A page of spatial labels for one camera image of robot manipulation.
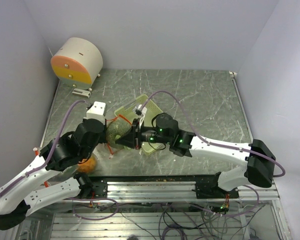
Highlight orange toy pineapple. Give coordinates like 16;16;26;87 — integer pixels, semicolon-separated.
77;154;97;173

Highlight green netted toy melon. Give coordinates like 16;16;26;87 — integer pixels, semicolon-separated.
106;120;131;149

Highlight small white bracket block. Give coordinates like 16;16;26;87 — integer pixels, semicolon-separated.
72;88;91;99

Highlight pale green plastic basket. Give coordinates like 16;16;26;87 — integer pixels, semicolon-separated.
114;94;164;156

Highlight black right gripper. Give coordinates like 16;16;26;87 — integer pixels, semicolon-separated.
116;117;172;151

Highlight spare clear zip bag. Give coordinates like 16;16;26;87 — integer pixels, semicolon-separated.
103;114;132;159

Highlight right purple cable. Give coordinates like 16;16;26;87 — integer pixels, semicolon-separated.
137;90;286;178

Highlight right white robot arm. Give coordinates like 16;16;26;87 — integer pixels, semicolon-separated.
115;113;276;198

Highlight purple cable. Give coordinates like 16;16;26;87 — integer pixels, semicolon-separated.
0;99;90;206
137;90;286;178

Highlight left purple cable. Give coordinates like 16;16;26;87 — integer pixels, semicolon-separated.
0;99;90;206

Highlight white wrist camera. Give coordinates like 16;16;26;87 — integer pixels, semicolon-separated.
134;104;147;126
86;101;107;122

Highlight aluminium rail frame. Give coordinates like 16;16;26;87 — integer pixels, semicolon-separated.
81;174;280;203

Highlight beige drum orange yellow face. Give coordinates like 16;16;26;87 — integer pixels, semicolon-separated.
50;37;104;90

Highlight loose cables under table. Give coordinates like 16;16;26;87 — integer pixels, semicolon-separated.
69;194;266;240

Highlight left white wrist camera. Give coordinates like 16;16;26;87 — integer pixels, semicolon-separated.
86;101;107;122

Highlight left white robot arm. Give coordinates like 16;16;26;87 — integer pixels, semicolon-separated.
0;118;107;231

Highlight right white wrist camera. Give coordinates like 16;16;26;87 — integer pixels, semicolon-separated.
134;104;147;126

